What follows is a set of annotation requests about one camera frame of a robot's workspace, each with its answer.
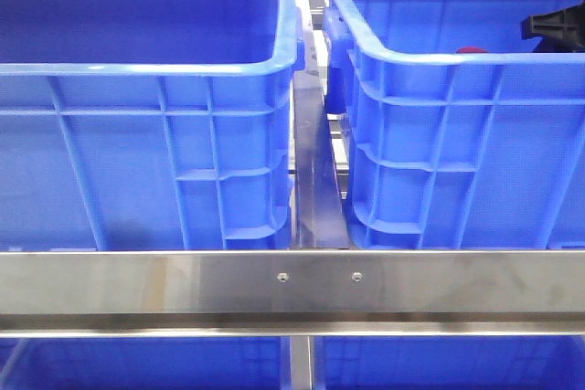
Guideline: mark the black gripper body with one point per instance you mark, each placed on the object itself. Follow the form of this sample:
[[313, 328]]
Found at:
[[561, 31]]

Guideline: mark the red round button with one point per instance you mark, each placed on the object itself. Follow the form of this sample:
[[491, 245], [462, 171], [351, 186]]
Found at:
[[471, 50]]

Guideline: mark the large blue crate right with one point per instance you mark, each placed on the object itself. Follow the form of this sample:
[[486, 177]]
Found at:
[[457, 151]]

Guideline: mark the large blue crate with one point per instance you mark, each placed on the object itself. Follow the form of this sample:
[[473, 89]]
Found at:
[[457, 151], [134, 125]]

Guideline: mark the steel divider bar centre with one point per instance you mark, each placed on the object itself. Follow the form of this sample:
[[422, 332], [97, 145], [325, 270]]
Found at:
[[319, 220]]

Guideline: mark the blue crate lower right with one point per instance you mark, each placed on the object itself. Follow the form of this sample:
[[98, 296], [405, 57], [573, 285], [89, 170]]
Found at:
[[450, 362]]

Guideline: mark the large blue crate left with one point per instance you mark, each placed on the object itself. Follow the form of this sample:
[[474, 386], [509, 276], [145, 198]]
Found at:
[[134, 125]]

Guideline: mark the blue crate lower left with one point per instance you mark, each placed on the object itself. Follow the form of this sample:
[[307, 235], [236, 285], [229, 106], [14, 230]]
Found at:
[[149, 363]]

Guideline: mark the right rail screw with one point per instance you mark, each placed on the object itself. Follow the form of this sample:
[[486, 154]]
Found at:
[[357, 276]]

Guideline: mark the rail screw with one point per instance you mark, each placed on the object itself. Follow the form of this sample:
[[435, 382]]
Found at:
[[282, 277], [357, 276]]

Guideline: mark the left rail screw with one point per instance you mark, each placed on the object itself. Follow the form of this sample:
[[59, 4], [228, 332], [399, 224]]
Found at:
[[282, 277]]

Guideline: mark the steel vertical post lower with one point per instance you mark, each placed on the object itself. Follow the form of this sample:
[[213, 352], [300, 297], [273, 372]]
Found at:
[[302, 360]]

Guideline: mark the stainless steel front rail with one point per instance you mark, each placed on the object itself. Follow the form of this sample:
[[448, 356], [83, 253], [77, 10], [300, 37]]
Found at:
[[237, 293]]

